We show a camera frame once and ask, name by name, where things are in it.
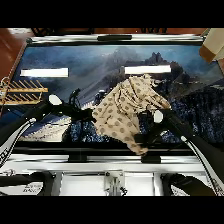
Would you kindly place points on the cardboard box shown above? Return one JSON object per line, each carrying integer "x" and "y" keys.
{"x": 213, "y": 43}

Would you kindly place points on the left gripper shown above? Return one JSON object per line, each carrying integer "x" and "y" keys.
{"x": 86, "y": 114}

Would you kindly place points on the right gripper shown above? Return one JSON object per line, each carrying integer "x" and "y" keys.
{"x": 144, "y": 140}

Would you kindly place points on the cream polka dot shirt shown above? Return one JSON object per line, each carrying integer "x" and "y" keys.
{"x": 116, "y": 113}

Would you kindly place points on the silver frame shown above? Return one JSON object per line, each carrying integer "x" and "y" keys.
{"x": 100, "y": 166}

